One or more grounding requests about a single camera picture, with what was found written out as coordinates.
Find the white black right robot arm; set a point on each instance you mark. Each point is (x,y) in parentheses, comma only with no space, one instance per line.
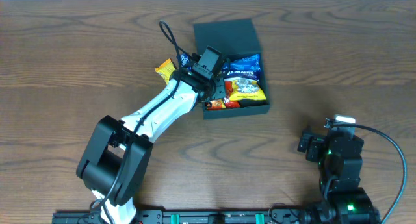
(338,155)

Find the blue eclipse mint tin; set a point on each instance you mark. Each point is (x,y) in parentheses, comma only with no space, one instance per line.
(184,62)

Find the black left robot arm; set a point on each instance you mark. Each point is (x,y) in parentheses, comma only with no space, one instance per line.
(118,152)

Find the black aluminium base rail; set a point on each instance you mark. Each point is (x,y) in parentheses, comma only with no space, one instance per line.
(274,216)

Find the red Hacks candy bag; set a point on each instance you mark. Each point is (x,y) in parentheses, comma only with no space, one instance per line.
(228,103)

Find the orange yellow snack packet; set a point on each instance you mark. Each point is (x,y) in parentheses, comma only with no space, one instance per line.
(217,104)

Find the dark blue wafer packet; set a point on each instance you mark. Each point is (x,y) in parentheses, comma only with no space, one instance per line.
(242,74)

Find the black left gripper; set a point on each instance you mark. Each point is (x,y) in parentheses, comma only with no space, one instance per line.
(219,88)

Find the black cardboard box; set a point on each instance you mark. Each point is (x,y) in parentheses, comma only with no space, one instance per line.
(235,39)

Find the small yellow biscuit packet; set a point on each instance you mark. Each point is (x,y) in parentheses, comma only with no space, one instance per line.
(166,69)

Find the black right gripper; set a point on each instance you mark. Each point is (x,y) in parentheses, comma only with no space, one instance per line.
(316,144)

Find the blue cookie roll pack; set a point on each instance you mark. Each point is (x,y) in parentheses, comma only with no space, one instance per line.
(249,63)

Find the yellow Hacks candy bag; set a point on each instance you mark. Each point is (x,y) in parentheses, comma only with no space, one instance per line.
(246,89)

